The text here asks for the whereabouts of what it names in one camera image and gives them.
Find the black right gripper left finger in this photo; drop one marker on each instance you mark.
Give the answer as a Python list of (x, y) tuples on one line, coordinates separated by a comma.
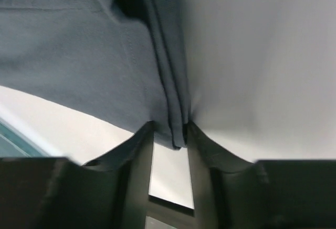
[(110, 191)]

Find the grey t shirt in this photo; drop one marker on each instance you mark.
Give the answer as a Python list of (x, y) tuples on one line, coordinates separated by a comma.
[(121, 61)]

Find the teal transparent plastic bin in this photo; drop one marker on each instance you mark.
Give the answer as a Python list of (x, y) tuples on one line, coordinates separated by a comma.
[(14, 146)]

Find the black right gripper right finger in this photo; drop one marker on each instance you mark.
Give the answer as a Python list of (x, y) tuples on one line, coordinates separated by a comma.
[(229, 192)]

